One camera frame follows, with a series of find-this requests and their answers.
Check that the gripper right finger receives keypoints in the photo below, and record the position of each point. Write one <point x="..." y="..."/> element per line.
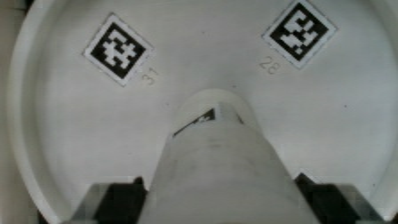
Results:
<point x="339" y="203"/>

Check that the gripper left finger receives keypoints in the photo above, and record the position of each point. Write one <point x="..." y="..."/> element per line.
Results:
<point x="113" y="203"/>

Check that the white cylindrical table leg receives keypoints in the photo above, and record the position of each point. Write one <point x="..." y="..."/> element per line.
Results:
<point x="222" y="183"/>

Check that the white round table top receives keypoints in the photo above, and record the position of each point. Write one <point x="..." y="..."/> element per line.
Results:
<point x="115" y="59"/>

